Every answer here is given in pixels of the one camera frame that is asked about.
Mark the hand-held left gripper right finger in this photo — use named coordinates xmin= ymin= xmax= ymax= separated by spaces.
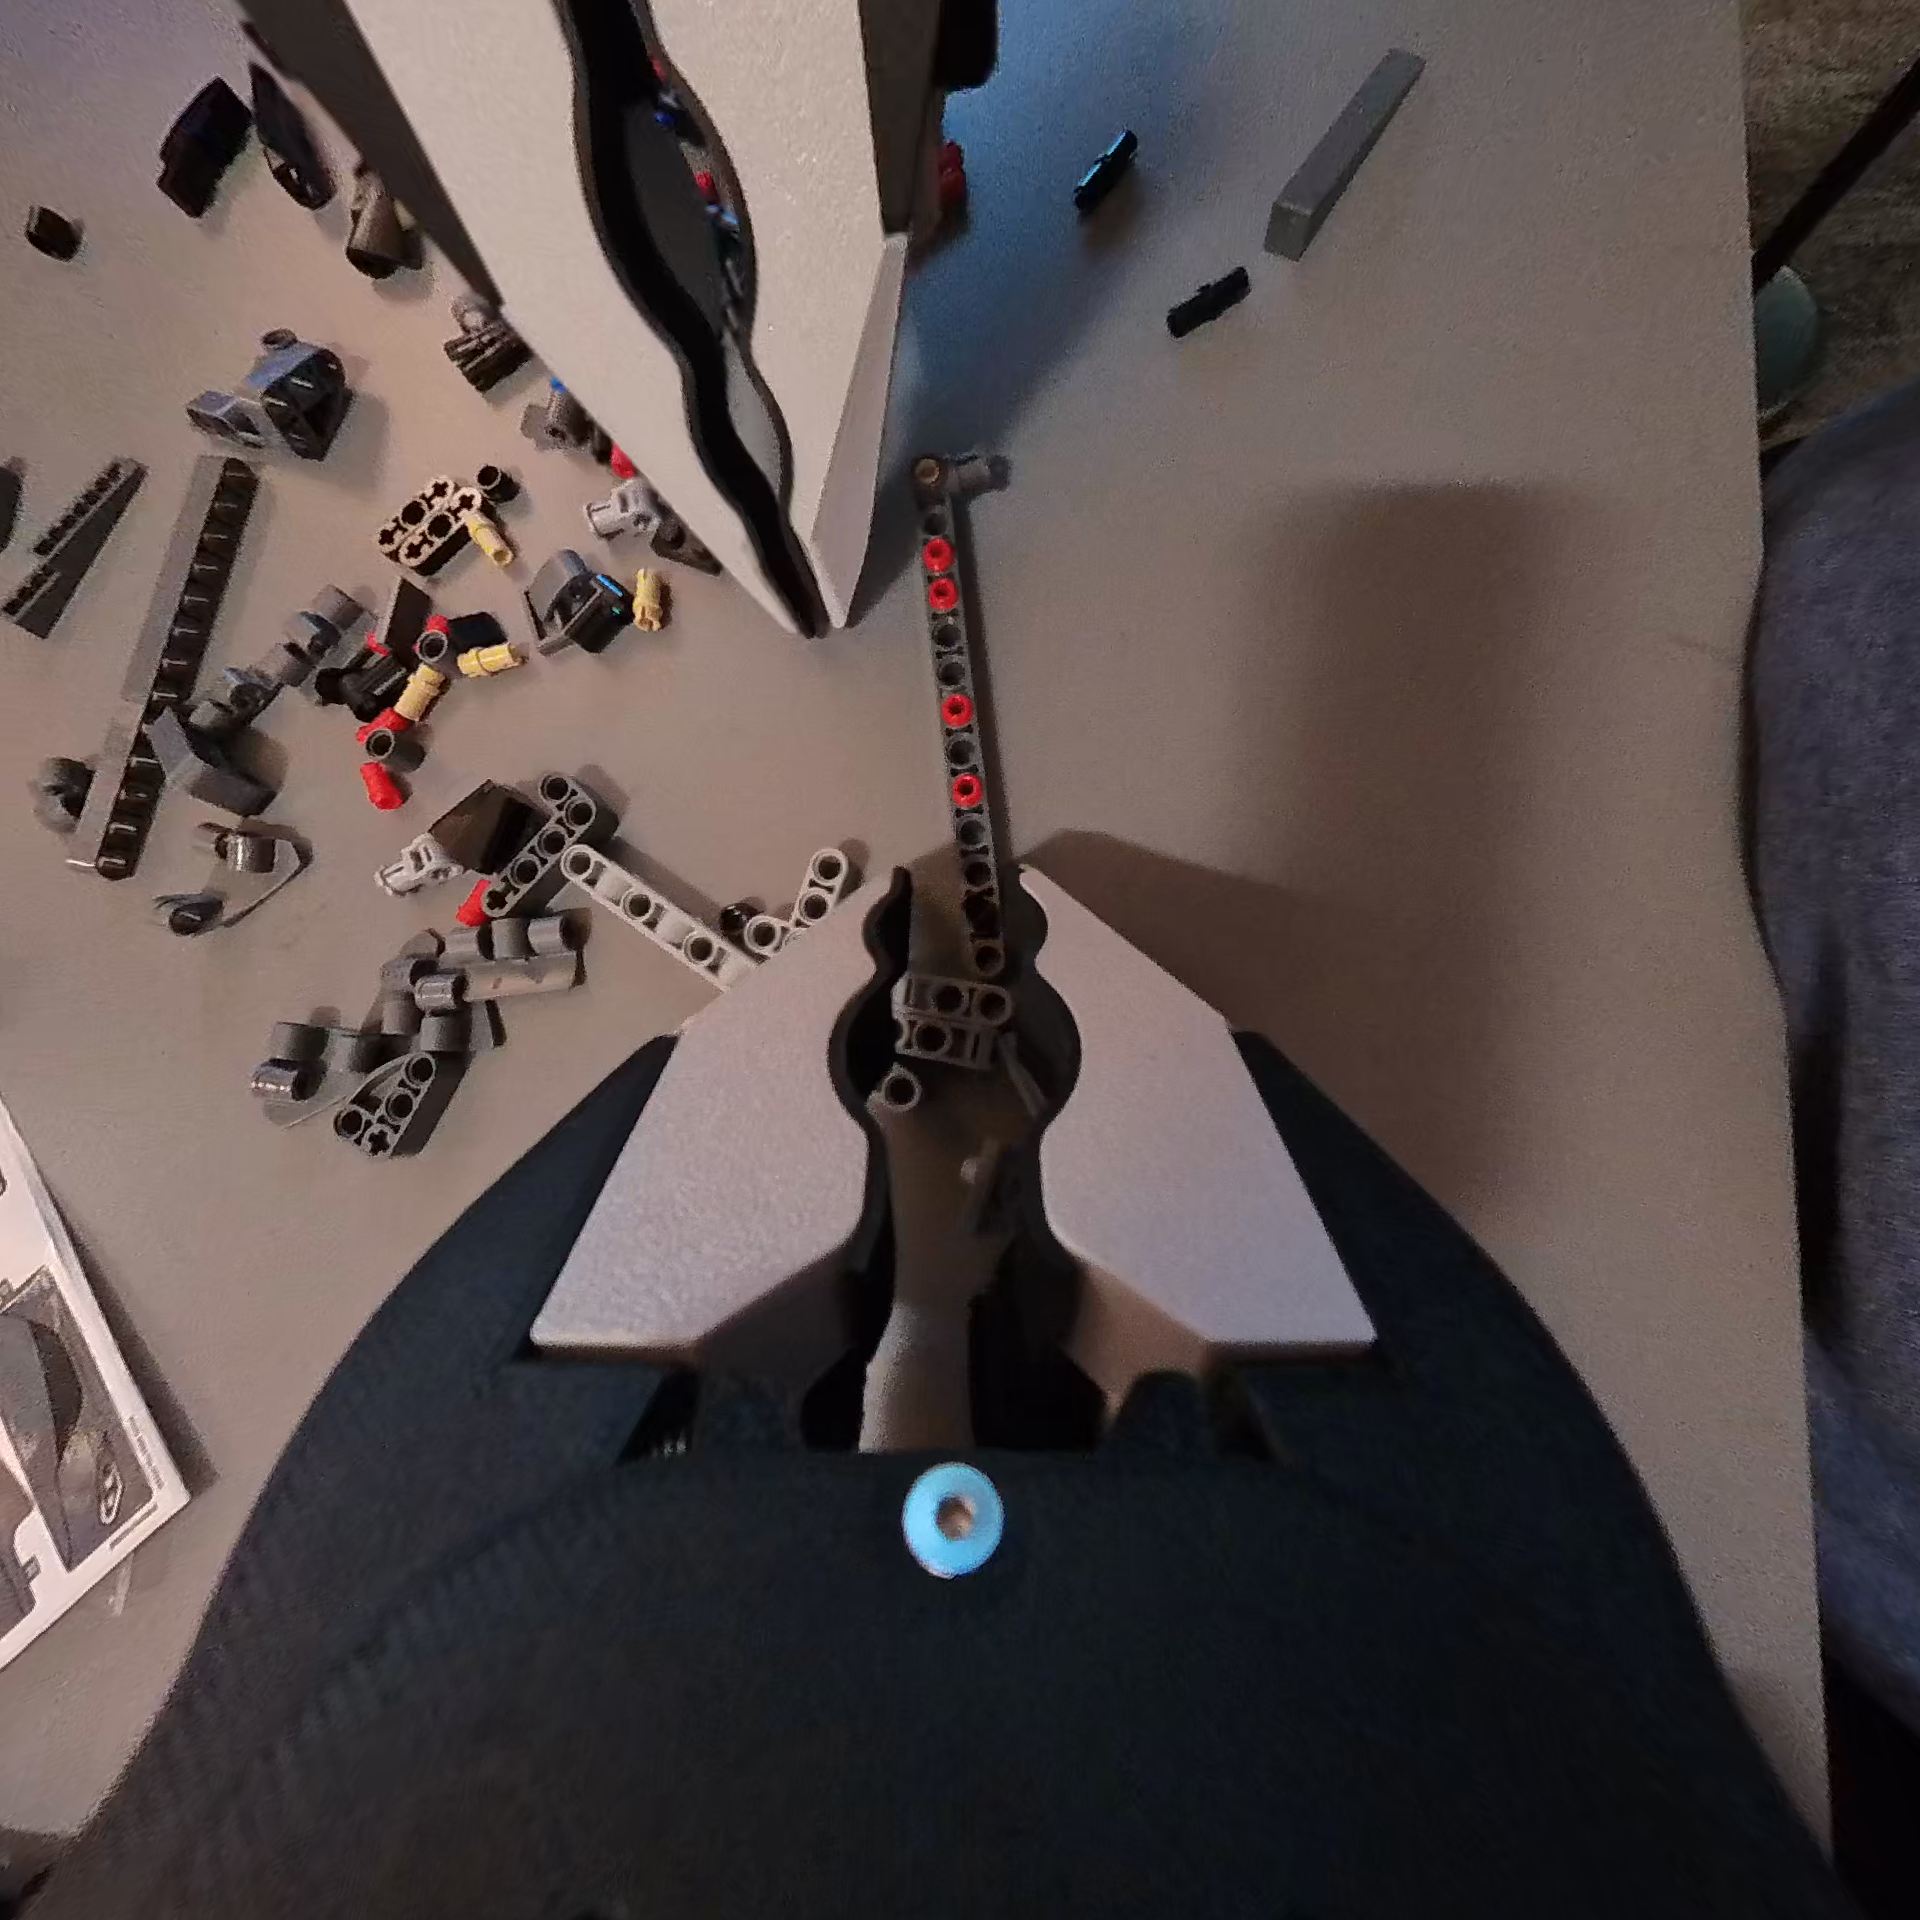
xmin=1007 ymin=830 xmax=1379 ymax=1403

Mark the pile of loose lego pieces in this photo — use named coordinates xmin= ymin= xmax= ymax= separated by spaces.
xmin=0 ymin=75 xmax=857 ymax=1163

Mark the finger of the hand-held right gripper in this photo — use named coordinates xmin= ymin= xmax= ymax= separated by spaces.
xmin=645 ymin=0 xmax=998 ymax=626
xmin=246 ymin=0 xmax=827 ymax=635

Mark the lego instruction booklet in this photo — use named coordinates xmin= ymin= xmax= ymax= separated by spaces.
xmin=0 ymin=1102 xmax=192 ymax=1671

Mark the long grey lego tile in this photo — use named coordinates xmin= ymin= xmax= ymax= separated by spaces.
xmin=1263 ymin=49 xmax=1425 ymax=260

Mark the black office chair base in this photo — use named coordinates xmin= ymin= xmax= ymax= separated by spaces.
xmin=1750 ymin=60 xmax=1920 ymax=294

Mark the grey Technic beam assembly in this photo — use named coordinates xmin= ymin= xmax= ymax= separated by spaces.
xmin=912 ymin=453 xmax=1029 ymax=986

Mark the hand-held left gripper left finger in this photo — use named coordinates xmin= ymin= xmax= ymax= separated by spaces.
xmin=528 ymin=867 xmax=917 ymax=1403

